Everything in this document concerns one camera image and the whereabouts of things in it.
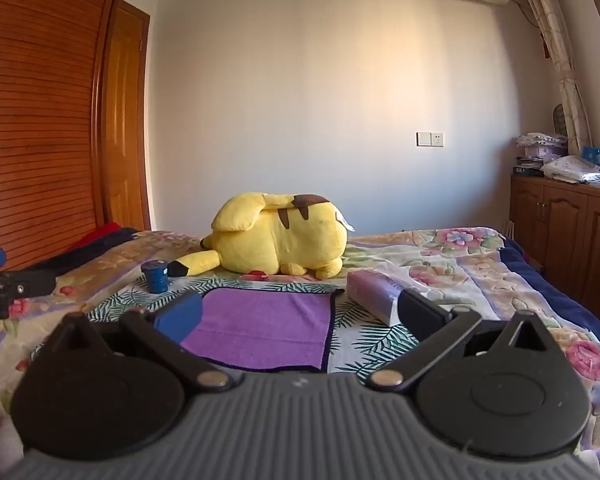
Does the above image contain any red cloth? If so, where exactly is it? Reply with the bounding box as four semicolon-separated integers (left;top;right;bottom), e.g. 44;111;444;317
72;222;123;250

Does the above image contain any white plastic bag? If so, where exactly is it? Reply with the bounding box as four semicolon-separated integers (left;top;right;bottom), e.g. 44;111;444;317
540;155;600;185

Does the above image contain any wooden cabinet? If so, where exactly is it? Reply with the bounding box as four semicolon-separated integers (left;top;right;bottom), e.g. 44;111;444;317
509;174;600;302

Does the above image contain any wooden door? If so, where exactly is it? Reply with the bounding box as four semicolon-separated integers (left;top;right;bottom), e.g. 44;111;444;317
101;0;152;232

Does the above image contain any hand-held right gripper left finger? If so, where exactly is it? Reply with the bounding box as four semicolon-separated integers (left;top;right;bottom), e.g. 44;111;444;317
47;290;236;393

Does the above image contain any floral curtain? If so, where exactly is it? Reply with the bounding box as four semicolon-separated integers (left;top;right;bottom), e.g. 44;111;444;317
510;0;594;157

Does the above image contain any slatted wooden wardrobe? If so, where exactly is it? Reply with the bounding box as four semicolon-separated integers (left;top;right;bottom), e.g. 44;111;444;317
0;0;129;272

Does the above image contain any pile of folded linens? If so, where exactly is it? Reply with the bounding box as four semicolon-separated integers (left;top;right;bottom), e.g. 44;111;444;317
515;132;569;165

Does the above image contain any dark navy cloth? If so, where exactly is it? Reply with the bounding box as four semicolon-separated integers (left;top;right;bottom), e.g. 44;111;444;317
32;227;142;277

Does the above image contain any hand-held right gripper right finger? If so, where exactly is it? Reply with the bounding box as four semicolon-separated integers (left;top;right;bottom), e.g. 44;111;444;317
367;287;551;392

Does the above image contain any purple white bottle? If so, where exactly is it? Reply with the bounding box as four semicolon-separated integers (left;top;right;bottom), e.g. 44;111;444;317
346;268;431;325

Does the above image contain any blue cylindrical container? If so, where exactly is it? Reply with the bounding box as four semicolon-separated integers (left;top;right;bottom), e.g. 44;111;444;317
140;260;169;294

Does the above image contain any navy blue blanket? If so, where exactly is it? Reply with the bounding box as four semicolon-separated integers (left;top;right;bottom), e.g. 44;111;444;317
500;237;600;352

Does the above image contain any yellow plush toy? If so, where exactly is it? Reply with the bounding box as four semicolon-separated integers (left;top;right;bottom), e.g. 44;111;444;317
200;191;350;281

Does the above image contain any purple towel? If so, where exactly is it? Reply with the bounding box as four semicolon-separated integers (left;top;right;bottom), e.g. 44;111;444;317
180;287;345;374

